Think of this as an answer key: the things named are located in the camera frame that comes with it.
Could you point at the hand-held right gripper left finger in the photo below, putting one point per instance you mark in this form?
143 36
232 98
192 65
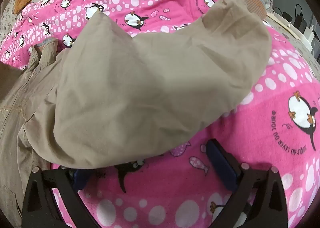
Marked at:
80 179

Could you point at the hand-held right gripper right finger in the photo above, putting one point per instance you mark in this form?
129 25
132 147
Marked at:
221 165

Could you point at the beige jacket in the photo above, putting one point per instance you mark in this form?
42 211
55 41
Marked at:
137 87

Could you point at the pink penguin print blanket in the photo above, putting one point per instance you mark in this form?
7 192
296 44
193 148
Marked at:
250 163

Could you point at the white power adapter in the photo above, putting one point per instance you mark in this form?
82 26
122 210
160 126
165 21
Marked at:
309 34

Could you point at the black power adapter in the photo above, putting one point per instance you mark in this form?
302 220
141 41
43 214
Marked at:
299 16
286 16

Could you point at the floral bed sheet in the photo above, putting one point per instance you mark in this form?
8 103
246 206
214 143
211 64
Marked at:
8 20

